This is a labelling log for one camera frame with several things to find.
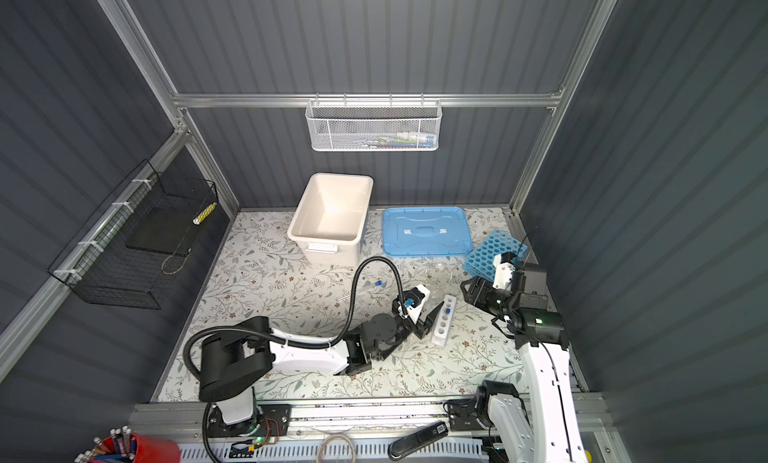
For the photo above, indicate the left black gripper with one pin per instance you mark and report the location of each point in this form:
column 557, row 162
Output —
column 424, row 326

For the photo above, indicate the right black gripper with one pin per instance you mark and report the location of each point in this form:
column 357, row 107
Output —
column 479, row 290

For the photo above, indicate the white small tube rack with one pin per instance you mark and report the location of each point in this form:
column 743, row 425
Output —
column 443, row 321

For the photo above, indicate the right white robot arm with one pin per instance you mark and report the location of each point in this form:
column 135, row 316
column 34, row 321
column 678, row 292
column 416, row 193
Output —
column 545, row 427

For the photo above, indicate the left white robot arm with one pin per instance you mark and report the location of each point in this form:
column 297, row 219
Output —
column 227, row 360

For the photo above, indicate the blue capped test tube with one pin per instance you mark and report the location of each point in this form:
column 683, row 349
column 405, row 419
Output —
column 364, row 290

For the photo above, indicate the blue test tube rack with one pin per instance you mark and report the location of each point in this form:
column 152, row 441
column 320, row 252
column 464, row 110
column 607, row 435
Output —
column 479, row 262

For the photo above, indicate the blue plastic bin lid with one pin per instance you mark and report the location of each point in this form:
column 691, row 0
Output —
column 426, row 232

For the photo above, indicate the black handheld device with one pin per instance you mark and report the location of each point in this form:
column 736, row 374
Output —
column 423, row 437

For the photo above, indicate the white plastic storage bin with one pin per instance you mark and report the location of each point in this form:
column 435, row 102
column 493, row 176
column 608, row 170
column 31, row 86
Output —
column 329, row 222

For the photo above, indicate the red pen cup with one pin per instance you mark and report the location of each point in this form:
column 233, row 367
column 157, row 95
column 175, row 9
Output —
column 125, row 445

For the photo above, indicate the white wire wall basket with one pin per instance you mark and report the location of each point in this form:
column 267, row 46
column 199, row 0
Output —
column 348, row 128

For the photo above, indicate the black wire wall basket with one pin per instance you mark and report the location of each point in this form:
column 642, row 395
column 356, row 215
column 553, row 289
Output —
column 133, row 254

